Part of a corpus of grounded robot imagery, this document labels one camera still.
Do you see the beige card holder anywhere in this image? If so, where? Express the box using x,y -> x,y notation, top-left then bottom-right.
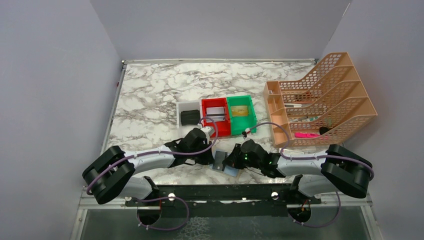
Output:
209,164 -> 241,178

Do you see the red plastic bin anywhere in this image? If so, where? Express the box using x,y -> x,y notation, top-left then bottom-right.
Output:
201,97 -> 232,138

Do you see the green plastic bin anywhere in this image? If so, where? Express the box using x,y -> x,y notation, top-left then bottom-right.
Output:
226,95 -> 257,136

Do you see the gold credit card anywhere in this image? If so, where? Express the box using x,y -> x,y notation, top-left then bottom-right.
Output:
230,105 -> 249,117

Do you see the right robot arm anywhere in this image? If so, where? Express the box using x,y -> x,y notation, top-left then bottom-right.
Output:
222,139 -> 374,204

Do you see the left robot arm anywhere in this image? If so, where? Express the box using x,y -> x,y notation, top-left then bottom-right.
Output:
82,126 -> 215,206

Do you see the black credit card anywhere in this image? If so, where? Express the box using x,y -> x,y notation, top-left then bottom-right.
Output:
179,109 -> 201,126

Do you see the white card stack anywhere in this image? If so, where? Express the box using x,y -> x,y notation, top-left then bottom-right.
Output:
205,106 -> 226,122

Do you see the small white red box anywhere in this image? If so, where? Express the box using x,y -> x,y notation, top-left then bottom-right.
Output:
283,149 -> 305,157

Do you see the pink highlighter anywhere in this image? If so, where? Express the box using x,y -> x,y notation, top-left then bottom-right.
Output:
294,132 -> 321,139

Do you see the green white pen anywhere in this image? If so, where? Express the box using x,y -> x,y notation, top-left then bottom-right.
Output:
299,116 -> 319,122

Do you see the orange mesh file organizer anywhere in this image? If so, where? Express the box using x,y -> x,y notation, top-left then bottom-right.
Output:
263,52 -> 378,148

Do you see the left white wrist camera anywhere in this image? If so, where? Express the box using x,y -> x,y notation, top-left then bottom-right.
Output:
198,124 -> 215,138

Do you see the black mounting rail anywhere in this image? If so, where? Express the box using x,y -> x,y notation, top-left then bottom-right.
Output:
91,177 -> 322,226

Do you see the aluminium frame rail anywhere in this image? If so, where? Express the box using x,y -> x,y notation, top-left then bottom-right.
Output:
78,192 -> 373,210

